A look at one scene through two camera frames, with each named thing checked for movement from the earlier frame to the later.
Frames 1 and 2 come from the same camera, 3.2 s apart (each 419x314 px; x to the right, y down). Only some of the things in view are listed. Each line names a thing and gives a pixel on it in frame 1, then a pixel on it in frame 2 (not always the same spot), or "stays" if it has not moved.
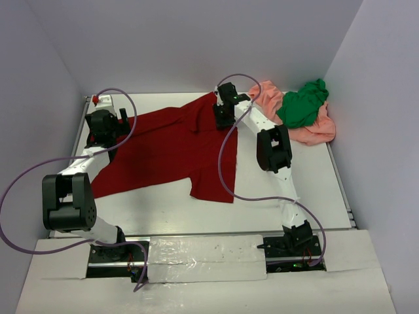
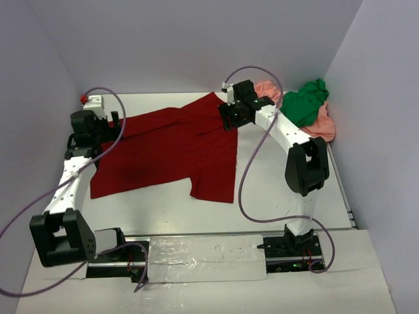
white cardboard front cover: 209,274 stays
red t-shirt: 182,143 stays
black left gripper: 122,128 to 112,133
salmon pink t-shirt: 269,97 stays
